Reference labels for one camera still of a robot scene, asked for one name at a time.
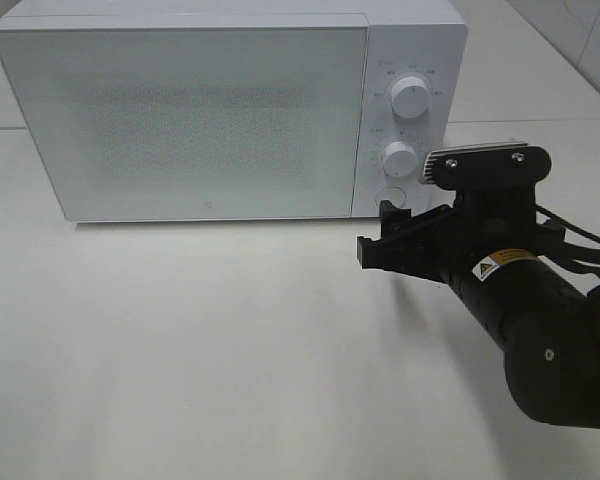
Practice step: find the white microwave door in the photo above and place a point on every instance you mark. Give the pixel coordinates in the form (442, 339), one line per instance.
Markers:
(146, 125)

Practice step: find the white microwave oven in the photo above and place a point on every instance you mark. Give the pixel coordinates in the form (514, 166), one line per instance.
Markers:
(426, 38)

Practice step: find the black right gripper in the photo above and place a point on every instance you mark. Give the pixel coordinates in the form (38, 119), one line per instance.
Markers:
(482, 231)

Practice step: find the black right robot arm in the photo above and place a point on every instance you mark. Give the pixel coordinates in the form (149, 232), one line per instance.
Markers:
(536, 295)

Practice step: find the white microwave knob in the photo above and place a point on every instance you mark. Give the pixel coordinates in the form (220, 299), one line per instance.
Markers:
(399, 159)
(410, 96)

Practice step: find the round white door-release button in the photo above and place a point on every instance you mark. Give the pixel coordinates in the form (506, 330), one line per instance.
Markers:
(396, 196)

